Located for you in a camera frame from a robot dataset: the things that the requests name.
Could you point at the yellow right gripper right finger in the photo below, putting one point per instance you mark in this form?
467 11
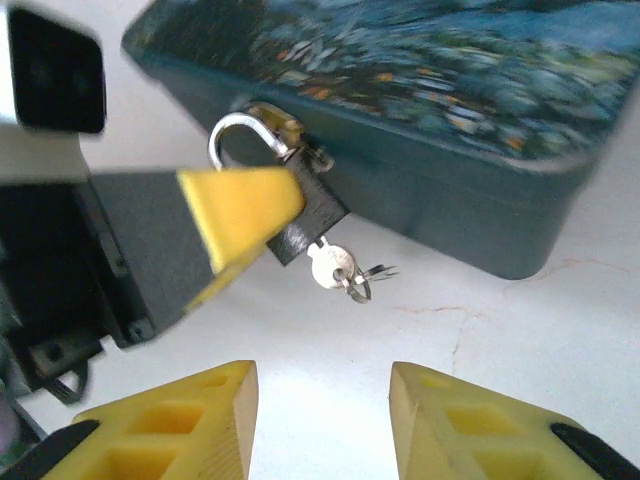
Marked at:
480 430

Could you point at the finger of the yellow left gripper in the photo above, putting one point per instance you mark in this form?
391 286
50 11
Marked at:
240 210
225 280

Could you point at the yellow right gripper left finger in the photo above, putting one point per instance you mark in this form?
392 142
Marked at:
165 430

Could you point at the black padlock with silver shackle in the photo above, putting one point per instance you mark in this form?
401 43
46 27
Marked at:
320 200

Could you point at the silver key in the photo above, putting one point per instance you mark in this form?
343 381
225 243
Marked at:
380 273
331 265

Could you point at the gold box hasp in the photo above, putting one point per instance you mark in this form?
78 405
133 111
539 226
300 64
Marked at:
280 122

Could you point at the floral print tin box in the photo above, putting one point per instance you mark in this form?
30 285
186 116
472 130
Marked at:
450 100

